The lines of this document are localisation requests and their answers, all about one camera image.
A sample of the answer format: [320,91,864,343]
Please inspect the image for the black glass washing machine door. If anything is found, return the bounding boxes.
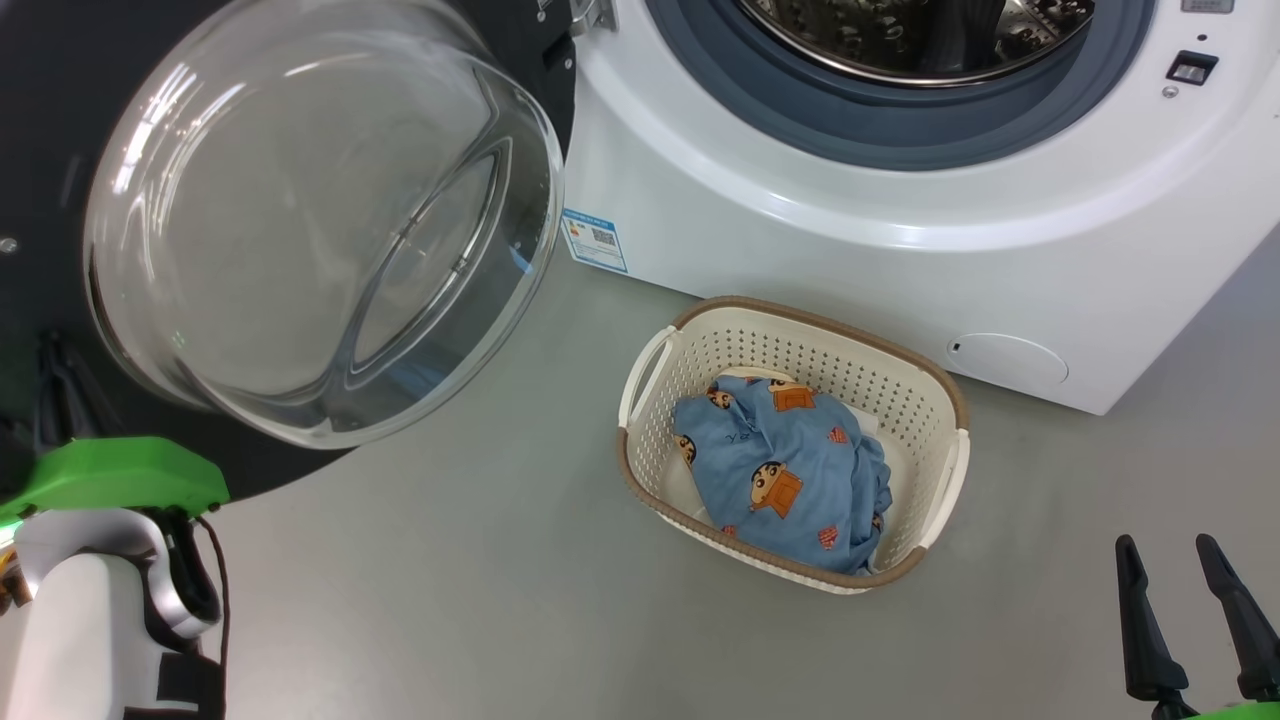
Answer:
[0,0,579,506]

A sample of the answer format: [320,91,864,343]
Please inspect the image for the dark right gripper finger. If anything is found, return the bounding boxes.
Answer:
[1196,534,1280,701]
[1115,534,1191,706]

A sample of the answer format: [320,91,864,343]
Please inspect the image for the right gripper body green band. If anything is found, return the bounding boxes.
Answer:
[1150,692,1280,720]

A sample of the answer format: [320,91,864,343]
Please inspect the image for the oval white filter cover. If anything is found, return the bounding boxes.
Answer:
[947,333,1069,389]

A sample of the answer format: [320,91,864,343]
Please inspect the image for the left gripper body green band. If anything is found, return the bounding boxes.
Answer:
[0,437,231,526]

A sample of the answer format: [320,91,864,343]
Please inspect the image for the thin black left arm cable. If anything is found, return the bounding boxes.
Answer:
[195,515,231,691]

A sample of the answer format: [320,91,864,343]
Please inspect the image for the blue cartoon print garment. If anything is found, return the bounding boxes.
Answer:
[672,376,894,576]

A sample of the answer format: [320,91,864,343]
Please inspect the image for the cream laundry basket brown rim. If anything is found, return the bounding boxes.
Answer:
[617,296,971,596]

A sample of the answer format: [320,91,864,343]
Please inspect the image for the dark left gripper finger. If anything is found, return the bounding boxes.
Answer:
[62,345,103,443]
[38,335,65,446]

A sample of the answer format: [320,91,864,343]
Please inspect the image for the steel washing machine drum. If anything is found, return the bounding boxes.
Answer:
[738,0,1096,89]

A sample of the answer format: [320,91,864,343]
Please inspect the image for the grey rubber door gasket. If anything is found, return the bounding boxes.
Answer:
[645,0,1158,171]

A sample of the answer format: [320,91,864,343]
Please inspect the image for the white front-load washing machine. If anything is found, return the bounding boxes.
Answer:
[560,0,1280,416]

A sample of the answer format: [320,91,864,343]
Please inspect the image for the blue energy label sticker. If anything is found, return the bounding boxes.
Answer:
[560,208,629,274]

